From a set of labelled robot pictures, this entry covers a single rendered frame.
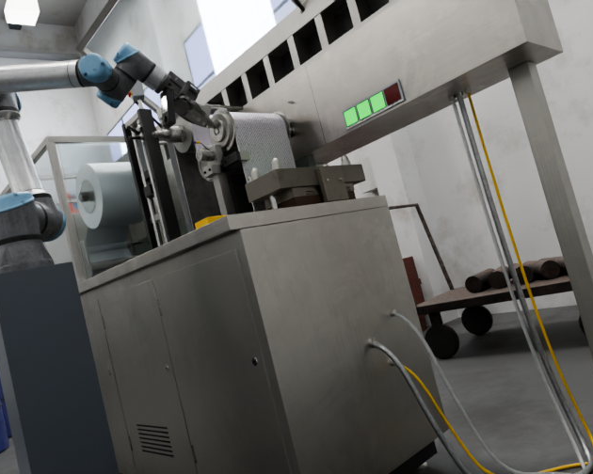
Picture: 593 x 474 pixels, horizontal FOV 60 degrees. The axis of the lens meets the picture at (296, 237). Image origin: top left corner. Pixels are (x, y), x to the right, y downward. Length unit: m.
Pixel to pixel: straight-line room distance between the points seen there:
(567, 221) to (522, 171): 2.70
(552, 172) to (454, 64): 0.42
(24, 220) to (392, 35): 1.21
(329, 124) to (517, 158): 2.65
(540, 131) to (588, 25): 2.59
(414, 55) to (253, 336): 0.95
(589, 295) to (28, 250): 1.54
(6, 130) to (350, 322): 1.19
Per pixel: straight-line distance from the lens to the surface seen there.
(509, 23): 1.55
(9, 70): 1.72
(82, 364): 1.53
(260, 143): 1.81
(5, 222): 1.60
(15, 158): 1.80
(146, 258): 1.72
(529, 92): 1.68
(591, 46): 4.17
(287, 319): 1.37
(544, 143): 1.65
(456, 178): 4.62
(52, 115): 11.62
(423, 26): 1.68
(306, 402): 1.40
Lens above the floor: 0.71
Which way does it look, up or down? 4 degrees up
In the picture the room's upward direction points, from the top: 14 degrees counter-clockwise
